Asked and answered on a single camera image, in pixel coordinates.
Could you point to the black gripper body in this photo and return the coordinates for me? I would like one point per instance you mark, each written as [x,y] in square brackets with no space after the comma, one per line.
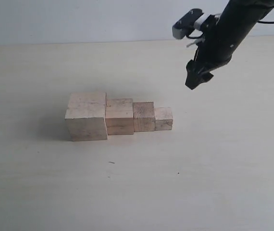
[221,40]

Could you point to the medium small wooden cube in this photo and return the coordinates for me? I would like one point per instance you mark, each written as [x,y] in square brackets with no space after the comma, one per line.
[144,116]

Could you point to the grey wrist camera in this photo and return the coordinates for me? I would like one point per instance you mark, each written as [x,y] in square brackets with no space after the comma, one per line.
[195,19]

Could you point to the second largest wooden cube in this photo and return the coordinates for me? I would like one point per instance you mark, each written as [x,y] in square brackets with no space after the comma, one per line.
[119,117]

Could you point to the smallest wooden cube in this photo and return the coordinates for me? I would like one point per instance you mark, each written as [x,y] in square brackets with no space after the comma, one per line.
[163,118]

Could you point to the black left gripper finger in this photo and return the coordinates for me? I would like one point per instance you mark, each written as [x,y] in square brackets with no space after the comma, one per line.
[194,78]

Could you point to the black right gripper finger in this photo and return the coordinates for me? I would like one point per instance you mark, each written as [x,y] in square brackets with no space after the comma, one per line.
[206,77]

